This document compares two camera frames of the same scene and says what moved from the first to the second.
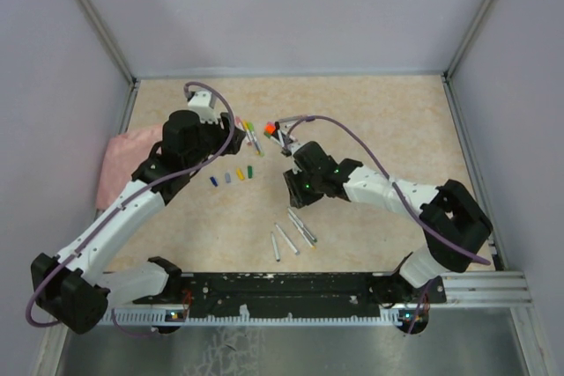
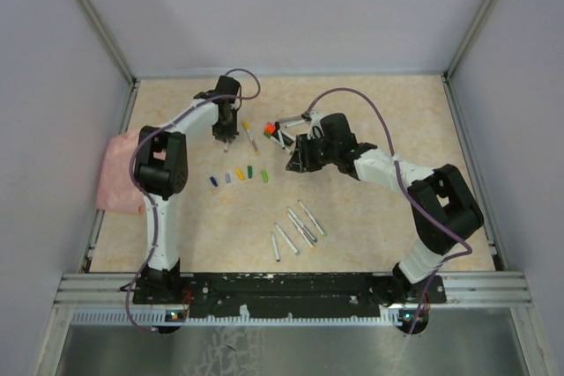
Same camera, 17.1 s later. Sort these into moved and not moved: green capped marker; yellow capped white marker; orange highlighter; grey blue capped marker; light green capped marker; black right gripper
Moved: black right gripper; light green capped marker
Not moved: yellow capped white marker; green capped marker; orange highlighter; grey blue capped marker
